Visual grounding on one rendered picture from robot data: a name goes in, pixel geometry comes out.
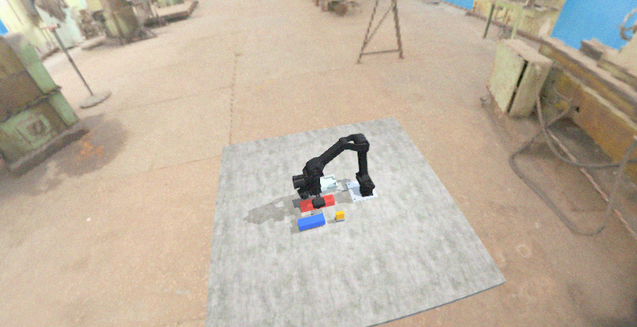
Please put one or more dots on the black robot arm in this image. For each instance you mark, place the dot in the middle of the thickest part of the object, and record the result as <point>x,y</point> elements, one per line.
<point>314,167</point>

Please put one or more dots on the blue rectangular block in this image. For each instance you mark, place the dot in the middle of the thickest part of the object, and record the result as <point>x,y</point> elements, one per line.
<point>310,222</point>

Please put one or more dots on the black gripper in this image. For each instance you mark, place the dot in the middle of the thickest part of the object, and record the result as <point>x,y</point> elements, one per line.
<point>319,201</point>

